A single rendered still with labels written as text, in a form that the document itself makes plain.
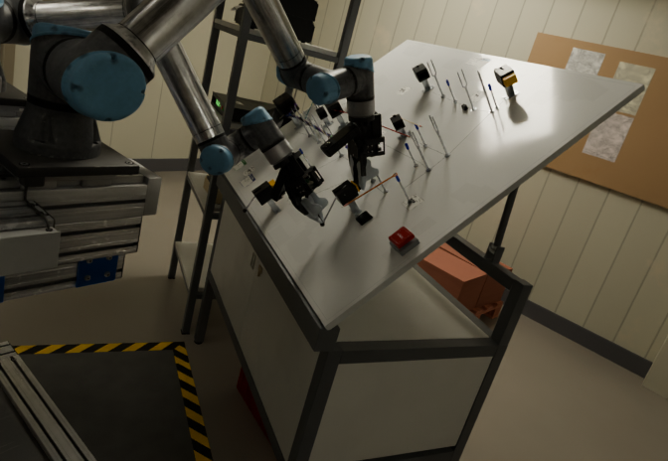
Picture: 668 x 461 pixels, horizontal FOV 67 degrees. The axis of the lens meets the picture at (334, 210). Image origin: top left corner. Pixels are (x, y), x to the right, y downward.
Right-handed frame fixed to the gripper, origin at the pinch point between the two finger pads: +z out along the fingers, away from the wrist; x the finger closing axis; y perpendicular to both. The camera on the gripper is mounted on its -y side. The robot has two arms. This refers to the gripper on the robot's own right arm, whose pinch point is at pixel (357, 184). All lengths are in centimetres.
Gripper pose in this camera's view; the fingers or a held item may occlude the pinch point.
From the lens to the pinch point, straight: 144.5
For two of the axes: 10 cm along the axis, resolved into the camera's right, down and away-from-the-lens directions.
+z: 0.7, 8.9, 4.6
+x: -3.7, -4.0, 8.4
